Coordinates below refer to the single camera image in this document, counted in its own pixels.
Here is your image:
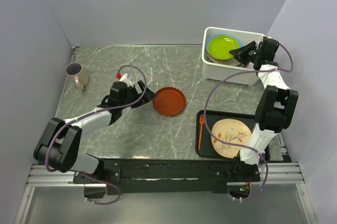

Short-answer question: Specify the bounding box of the blue plate with bamboo mat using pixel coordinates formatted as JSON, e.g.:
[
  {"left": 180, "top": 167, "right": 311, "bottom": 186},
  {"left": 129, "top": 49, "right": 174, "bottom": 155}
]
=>
[{"left": 205, "top": 34, "right": 243, "bottom": 57}]

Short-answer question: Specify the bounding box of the black tray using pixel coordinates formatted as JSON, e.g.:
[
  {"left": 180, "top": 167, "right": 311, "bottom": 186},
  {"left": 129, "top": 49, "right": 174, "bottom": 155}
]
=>
[{"left": 195, "top": 110, "right": 255, "bottom": 161}]

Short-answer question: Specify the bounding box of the red scalloped plate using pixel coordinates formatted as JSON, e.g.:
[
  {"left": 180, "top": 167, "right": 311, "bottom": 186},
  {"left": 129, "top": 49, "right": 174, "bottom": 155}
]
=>
[{"left": 152, "top": 87, "right": 186, "bottom": 116}]

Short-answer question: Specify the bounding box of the lime green plate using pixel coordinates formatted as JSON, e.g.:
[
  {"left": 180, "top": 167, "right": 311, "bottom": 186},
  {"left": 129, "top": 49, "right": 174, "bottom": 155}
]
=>
[{"left": 207, "top": 35, "right": 242, "bottom": 60}]

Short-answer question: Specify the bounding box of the beige bird plate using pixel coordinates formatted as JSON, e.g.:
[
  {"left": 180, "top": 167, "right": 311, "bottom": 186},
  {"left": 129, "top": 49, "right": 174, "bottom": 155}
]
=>
[{"left": 211, "top": 119, "right": 252, "bottom": 159}]

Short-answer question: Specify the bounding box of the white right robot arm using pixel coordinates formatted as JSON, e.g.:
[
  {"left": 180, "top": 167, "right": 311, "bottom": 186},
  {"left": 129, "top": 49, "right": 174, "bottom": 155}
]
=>
[{"left": 230, "top": 36, "right": 299, "bottom": 181}]

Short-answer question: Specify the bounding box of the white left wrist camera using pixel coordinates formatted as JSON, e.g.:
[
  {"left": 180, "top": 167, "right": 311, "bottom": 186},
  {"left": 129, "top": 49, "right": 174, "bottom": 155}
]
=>
[{"left": 116, "top": 73, "right": 134, "bottom": 87}]

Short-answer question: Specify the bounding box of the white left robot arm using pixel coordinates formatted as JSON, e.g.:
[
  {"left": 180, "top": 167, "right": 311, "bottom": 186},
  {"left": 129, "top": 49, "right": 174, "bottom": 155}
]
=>
[{"left": 33, "top": 80, "right": 156, "bottom": 183}]

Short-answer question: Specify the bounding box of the pink mug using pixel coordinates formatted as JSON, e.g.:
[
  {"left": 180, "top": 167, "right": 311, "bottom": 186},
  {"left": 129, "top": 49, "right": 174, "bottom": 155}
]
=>
[{"left": 65, "top": 62, "right": 89, "bottom": 91}]

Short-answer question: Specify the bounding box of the cream plate with branch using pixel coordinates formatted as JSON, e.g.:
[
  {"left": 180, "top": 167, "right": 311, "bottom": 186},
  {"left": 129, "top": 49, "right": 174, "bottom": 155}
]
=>
[{"left": 207, "top": 53, "right": 241, "bottom": 66}]

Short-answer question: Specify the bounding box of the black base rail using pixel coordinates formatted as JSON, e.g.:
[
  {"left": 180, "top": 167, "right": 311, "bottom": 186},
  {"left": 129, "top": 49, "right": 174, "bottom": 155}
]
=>
[{"left": 71, "top": 155, "right": 261, "bottom": 196}]

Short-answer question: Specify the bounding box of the white plastic bin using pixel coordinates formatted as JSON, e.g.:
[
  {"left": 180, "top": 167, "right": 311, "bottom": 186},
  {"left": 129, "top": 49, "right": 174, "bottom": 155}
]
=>
[{"left": 201, "top": 27, "right": 265, "bottom": 81}]

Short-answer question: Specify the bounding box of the orange plastic fork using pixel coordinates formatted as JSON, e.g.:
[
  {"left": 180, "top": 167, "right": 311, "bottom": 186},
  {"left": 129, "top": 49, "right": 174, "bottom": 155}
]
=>
[{"left": 197, "top": 114, "right": 205, "bottom": 150}]

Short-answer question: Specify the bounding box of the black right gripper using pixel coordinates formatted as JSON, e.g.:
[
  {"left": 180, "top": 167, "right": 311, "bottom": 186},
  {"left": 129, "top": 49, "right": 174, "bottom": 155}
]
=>
[{"left": 229, "top": 41, "right": 262, "bottom": 66}]

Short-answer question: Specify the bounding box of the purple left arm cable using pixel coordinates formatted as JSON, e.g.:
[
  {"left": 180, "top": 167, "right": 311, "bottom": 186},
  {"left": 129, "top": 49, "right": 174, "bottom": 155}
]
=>
[{"left": 44, "top": 65, "right": 147, "bottom": 206}]

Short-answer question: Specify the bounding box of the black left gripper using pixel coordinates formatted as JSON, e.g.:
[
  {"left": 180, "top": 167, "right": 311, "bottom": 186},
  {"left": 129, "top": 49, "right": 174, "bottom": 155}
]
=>
[{"left": 120, "top": 80, "right": 157, "bottom": 109}]

